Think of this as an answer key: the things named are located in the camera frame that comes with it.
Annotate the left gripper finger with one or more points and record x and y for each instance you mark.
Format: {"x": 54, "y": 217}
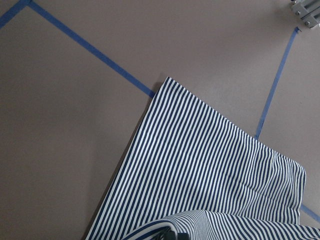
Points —
{"x": 171, "y": 235}

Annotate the striped polo shirt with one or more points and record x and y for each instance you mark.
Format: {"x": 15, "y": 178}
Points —
{"x": 190, "y": 170}

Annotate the aluminium frame post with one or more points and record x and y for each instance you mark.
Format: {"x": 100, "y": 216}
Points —
{"x": 308, "y": 11}

